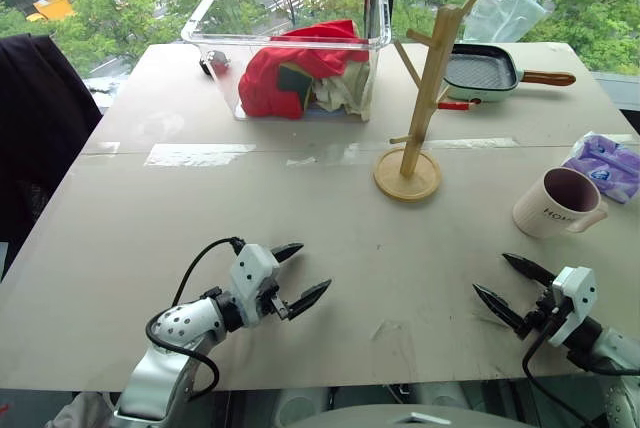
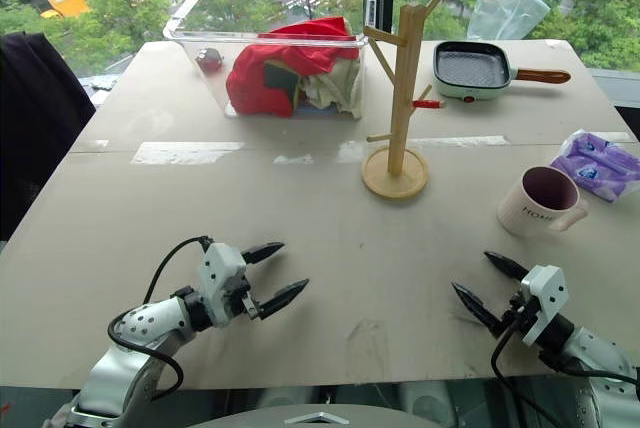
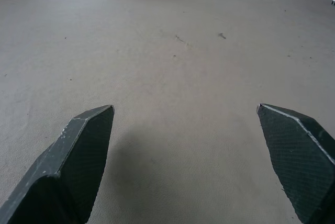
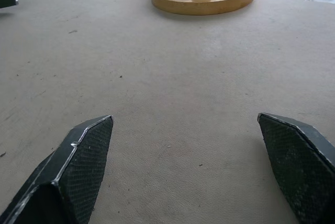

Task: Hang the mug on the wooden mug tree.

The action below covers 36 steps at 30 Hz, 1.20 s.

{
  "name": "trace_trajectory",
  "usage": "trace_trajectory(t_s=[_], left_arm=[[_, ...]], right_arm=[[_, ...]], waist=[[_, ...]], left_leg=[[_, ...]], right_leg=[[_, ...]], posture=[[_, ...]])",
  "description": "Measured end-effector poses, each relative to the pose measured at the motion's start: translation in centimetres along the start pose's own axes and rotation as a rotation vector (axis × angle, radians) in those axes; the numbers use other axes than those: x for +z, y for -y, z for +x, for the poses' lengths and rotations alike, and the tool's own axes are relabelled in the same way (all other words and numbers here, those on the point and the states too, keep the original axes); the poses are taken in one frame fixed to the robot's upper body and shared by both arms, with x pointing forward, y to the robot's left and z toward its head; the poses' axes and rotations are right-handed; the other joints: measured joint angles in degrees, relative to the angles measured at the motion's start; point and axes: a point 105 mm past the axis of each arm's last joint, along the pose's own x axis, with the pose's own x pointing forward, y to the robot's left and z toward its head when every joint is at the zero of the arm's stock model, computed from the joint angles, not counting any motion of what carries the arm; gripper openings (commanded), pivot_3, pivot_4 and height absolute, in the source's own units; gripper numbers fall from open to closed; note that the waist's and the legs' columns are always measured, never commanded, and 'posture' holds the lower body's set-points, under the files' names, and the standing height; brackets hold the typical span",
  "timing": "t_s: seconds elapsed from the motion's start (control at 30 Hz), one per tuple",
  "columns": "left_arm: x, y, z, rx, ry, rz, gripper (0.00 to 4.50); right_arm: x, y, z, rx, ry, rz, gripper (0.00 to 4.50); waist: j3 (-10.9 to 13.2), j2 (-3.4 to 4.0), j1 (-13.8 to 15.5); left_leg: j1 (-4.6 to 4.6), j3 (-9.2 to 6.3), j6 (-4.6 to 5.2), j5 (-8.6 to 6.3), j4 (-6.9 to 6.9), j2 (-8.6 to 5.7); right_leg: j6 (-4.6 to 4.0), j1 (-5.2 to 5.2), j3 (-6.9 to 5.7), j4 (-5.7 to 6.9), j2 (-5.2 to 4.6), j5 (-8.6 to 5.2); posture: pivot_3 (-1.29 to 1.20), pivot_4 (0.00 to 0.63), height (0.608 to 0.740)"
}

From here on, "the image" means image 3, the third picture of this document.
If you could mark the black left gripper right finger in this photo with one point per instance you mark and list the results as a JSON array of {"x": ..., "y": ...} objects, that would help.
[{"x": 298, "y": 156}]

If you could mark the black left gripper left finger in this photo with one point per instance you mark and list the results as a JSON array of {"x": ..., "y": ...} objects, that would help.
[{"x": 70, "y": 166}]

